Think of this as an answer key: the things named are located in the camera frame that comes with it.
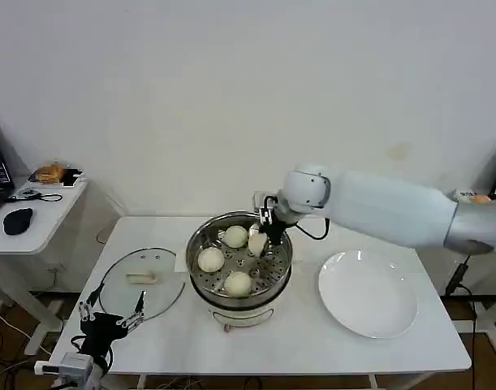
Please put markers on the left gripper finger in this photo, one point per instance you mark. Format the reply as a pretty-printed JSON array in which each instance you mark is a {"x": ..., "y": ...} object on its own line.
[
  {"x": 136, "y": 315},
  {"x": 87, "y": 308}
]

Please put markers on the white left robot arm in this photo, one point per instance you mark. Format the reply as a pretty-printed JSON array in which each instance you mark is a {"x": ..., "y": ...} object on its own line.
[{"x": 75, "y": 367}]

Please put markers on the white side desk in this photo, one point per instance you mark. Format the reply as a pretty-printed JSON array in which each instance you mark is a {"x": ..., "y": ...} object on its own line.
[
  {"x": 485, "y": 284},
  {"x": 48, "y": 219}
]

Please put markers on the black computer mouse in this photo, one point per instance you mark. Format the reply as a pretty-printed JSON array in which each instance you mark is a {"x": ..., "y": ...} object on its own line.
[{"x": 17, "y": 221}]

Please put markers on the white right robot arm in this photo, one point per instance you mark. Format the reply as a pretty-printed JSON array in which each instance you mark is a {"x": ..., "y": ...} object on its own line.
[{"x": 393, "y": 211}]

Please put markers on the bagged brown bread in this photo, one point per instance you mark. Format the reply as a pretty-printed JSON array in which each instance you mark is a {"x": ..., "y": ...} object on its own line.
[{"x": 48, "y": 173}]

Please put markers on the white steamed bun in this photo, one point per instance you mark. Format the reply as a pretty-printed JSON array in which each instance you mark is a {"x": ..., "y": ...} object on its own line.
[
  {"x": 211, "y": 259},
  {"x": 257, "y": 244},
  {"x": 236, "y": 236},
  {"x": 237, "y": 283}
]

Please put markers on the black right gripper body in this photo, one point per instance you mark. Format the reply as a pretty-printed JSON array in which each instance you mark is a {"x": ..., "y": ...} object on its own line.
[{"x": 277, "y": 230}]

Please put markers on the steel perforated steamer basket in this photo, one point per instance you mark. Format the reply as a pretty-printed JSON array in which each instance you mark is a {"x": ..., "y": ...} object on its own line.
[{"x": 272, "y": 268}]

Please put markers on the white round plate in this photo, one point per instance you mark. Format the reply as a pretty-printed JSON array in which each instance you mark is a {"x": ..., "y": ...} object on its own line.
[{"x": 367, "y": 292}]

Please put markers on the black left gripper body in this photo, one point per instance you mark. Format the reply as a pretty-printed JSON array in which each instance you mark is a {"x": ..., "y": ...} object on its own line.
[{"x": 103, "y": 329}]

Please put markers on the orange bread roll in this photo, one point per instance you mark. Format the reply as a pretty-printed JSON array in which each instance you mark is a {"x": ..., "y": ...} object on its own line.
[{"x": 482, "y": 198}]

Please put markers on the white electric cooker base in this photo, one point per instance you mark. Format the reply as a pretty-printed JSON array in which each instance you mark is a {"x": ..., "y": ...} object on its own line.
[{"x": 239, "y": 313}]

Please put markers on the oval glass lid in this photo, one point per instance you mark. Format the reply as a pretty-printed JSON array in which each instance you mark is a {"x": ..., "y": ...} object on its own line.
[{"x": 122, "y": 292}]

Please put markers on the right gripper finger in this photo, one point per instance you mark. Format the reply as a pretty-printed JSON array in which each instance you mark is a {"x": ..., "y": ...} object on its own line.
[
  {"x": 274, "y": 248},
  {"x": 265, "y": 217}
]

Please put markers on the black and white box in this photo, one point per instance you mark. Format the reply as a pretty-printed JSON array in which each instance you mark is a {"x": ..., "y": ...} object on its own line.
[{"x": 73, "y": 178}]

